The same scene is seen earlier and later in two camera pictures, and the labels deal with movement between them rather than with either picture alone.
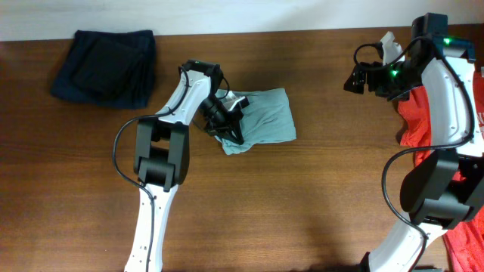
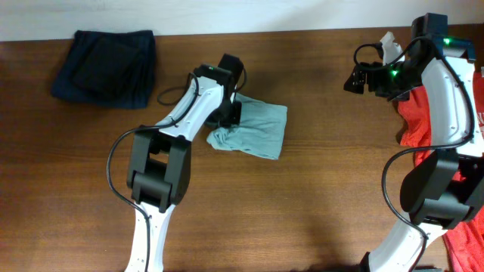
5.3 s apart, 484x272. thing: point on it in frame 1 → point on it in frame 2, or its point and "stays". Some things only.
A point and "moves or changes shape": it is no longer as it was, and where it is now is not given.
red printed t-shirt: x=464 y=243 stays
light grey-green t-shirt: x=268 y=119 moves or changes shape
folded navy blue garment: x=110 y=68 stays
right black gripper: x=374 y=85 stays
